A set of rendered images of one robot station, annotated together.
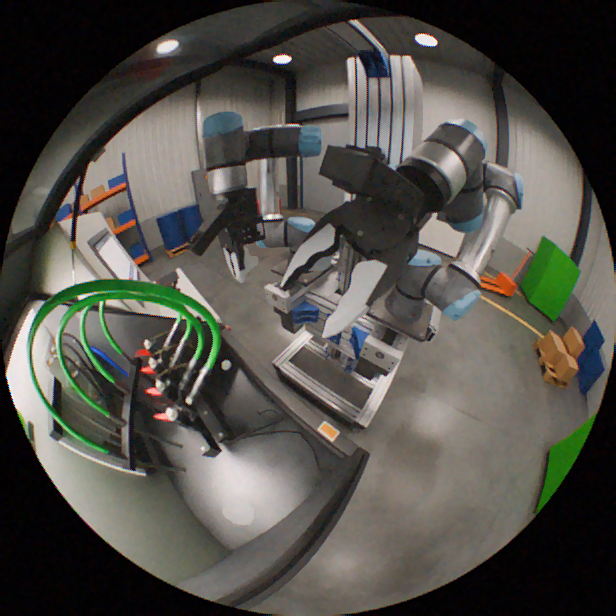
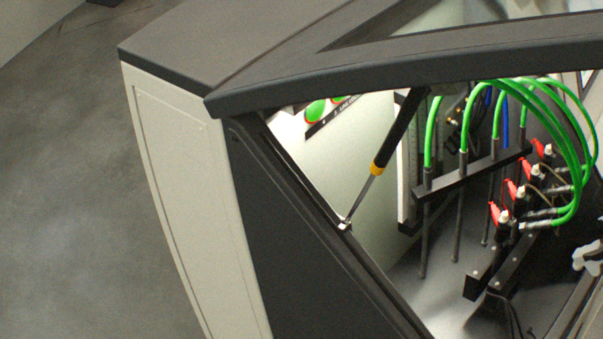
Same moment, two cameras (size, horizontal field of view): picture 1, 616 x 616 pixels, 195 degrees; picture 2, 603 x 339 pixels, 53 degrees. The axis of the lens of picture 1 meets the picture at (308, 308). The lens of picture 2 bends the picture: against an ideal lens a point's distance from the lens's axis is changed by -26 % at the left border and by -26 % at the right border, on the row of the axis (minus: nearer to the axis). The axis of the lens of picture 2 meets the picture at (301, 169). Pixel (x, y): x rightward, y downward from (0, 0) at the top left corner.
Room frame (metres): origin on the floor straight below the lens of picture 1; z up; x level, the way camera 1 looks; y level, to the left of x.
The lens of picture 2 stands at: (-0.25, -0.66, 2.12)
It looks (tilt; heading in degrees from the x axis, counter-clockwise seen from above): 42 degrees down; 95
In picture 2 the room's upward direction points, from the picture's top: 8 degrees counter-clockwise
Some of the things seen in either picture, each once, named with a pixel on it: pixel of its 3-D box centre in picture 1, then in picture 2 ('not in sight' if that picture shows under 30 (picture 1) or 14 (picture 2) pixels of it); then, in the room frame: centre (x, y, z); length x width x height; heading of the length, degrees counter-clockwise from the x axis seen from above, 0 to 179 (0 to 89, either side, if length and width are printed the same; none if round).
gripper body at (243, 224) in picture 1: (236, 218); not in sight; (0.37, 0.15, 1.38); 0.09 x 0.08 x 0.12; 138
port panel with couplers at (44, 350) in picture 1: (74, 374); (459, 75); (0.02, 0.63, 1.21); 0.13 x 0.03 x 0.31; 48
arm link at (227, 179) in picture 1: (227, 180); not in sight; (0.36, 0.15, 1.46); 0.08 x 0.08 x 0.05
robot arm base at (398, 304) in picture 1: (407, 297); not in sight; (0.46, -0.36, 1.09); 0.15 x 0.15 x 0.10
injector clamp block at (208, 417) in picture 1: (197, 406); (515, 252); (0.13, 0.36, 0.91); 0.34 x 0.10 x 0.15; 48
